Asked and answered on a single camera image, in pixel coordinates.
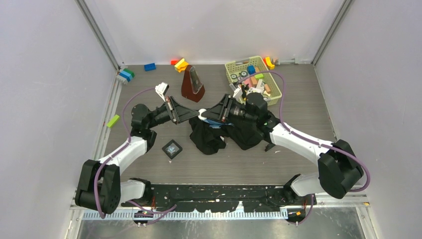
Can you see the green block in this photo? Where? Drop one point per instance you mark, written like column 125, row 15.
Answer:
column 113, row 121

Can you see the yellow red blocks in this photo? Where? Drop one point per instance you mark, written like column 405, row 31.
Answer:
column 180, row 65

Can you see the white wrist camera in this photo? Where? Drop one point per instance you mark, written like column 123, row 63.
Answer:
column 237, row 95
column 161, row 90

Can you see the white round badge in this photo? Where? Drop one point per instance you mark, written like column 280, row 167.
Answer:
column 201, row 114

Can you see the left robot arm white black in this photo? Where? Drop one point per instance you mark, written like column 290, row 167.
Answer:
column 100, row 187

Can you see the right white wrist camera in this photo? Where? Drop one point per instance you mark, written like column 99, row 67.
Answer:
column 237, row 95

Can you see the green plastic basket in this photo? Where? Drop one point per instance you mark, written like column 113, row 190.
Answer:
column 261, row 80

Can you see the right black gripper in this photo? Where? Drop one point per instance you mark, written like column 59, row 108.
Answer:
column 223, row 110

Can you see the blue cube in basket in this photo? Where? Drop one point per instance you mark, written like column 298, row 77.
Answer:
column 251, row 70

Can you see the orange yellow blocks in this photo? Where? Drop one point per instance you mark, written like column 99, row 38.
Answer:
column 268, row 62

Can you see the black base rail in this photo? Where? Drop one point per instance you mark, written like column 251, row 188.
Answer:
column 221, row 198

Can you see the brown metronome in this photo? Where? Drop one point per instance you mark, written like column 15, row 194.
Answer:
column 192, row 88

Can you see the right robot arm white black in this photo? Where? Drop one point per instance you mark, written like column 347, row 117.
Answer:
column 338, row 169

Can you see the blue brick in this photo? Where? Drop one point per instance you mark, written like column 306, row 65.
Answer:
column 149, row 67

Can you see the black printed t-shirt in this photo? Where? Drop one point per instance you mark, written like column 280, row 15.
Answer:
column 209, row 136

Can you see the blue green white blocks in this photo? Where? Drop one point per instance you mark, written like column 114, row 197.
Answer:
column 125, row 76

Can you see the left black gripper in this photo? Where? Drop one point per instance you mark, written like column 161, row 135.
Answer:
column 181, row 113

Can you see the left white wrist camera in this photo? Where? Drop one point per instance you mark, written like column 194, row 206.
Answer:
column 161, row 90

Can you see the black square jewellery box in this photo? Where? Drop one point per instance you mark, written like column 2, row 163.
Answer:
column 172, row 149

